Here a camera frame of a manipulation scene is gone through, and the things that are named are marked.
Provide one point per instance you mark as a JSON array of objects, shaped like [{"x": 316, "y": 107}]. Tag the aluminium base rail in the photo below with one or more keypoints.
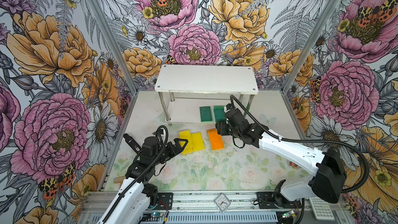
[{"x": 199, "y": 207}]

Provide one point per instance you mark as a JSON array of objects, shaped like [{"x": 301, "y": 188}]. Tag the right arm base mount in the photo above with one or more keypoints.
[{"x": 275, "y": 199}]

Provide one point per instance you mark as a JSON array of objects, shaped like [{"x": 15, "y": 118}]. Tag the small white clock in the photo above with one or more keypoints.
[{"x": 222, "y": 202}]

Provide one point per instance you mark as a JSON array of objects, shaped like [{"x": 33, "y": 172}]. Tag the orange sponge front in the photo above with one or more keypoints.
[{"x": 215, "y": 141}]

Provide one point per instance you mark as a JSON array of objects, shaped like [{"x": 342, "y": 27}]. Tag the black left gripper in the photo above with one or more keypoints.
[{"x": 174, "y": 151}]

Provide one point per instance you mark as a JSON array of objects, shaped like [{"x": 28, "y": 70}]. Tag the yellow sponge right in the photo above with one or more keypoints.
[{"x": 198, "y": 144}]

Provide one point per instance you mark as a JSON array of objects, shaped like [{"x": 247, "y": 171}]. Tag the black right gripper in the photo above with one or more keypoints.
[{"x": 221, "y": 127}]

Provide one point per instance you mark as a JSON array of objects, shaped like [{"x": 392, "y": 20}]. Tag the dark green scouring sponge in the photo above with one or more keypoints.
[{"x": 205, "y": 114}]

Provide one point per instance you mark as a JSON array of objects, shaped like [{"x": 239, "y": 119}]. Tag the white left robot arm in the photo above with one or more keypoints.
[{"x": 136, "y": 193}]

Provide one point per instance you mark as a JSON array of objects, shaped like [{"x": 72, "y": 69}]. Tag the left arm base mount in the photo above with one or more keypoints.
[{"x": 160, "y": 200}]

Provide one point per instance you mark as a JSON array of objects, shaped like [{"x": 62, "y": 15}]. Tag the yellow sponge top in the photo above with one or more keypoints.
[{"x": 186, "y": 135}]

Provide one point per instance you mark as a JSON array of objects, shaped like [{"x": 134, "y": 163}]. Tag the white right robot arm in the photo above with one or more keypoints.
[{"x": 326, "y": 173}]

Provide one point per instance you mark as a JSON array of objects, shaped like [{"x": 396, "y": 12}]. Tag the white two-tier metal shelf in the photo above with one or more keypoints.
[{"x": 186, "y": 89}]

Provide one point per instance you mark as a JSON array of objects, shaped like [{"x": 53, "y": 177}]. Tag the white calculator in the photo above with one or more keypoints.
[{"x": 321, "y": 209}]

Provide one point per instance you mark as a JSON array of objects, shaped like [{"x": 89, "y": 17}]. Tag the yellow sponge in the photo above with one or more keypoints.
[
  {"x": 198, "y": 144},
  {"x": 186, "y": 135}
]

